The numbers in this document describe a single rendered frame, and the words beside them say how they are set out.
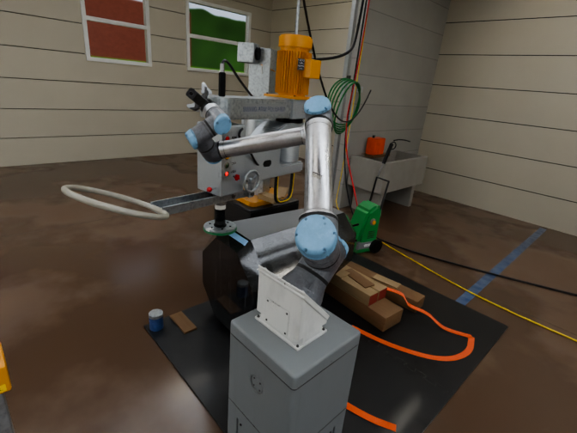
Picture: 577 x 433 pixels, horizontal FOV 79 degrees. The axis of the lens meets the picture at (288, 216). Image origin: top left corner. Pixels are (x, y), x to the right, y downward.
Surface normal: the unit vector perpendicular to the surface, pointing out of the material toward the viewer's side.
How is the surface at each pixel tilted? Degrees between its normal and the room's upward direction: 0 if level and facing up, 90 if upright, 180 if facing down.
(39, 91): 90
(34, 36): 90
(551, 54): 90
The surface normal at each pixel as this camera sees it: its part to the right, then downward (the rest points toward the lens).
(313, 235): -0.21, -0.33
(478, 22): -0.72, 0.19
